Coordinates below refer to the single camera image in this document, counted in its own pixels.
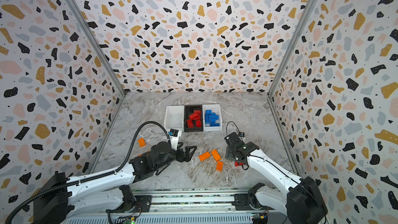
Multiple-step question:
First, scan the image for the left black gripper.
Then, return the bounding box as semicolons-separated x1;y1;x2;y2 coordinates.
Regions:
157;141;199;172

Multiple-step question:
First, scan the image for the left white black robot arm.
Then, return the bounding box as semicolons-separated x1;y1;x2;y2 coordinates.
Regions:
33;142;197;224

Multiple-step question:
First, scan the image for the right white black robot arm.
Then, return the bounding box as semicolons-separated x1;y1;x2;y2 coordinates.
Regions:
224;132;328;224

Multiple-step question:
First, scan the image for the orange lego brick centre left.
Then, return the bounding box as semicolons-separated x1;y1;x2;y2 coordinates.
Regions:
199;152;211;162

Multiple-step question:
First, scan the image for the orange lego brick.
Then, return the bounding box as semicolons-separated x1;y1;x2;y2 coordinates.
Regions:
138;138;146;147
211;149;221;161
216;160;223;172
199;152;211;162

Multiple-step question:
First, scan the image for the orange lego brick centre upper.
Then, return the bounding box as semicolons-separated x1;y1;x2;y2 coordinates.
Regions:
211;149;221;161

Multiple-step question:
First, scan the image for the orange lego brick centre lower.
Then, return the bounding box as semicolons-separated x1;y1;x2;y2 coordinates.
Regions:
216;160;223;172

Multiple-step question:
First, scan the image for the left white bin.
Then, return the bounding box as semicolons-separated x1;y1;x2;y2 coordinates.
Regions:
164;105;184;132

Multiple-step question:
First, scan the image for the white bin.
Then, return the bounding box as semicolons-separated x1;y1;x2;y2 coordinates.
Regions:
164;105;184;132
202;104;222;131

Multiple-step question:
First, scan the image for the orange lego brick far left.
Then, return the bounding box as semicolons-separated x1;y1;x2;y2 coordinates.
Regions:
138;138;146;147

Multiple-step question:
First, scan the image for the black middle bin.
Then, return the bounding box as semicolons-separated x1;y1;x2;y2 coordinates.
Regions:
184;105;203;132

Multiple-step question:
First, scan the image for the right white bin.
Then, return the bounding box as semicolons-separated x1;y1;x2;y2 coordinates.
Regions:
202;104;222;131

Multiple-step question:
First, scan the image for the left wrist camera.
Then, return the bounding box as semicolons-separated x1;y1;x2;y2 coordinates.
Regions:
169;128;181;150

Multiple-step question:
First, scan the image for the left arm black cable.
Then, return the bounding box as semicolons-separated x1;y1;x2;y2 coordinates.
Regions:
4;120;171;224

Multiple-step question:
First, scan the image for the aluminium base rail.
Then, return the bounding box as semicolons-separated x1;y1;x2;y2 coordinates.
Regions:
55;188;327;224

